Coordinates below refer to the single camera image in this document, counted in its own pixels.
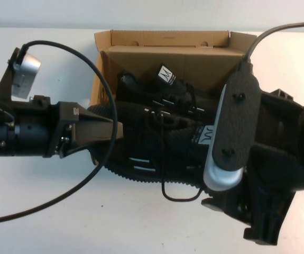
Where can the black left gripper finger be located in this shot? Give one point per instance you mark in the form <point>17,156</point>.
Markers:
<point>96,129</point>

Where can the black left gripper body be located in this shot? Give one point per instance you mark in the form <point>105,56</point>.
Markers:
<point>59,127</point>

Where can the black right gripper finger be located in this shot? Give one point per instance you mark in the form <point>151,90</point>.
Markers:
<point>268,211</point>

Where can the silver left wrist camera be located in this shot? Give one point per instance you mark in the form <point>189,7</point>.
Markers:
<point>25,71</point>

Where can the brown cardboard shoe box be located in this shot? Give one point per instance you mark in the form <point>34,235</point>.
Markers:
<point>167,53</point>

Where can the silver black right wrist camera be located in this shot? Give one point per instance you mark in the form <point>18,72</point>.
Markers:
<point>233,119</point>

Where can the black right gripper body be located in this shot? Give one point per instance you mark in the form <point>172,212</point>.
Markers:
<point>281,132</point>

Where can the black mesh sneaker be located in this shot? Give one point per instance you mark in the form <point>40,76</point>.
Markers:
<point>141,137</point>
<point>141,84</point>

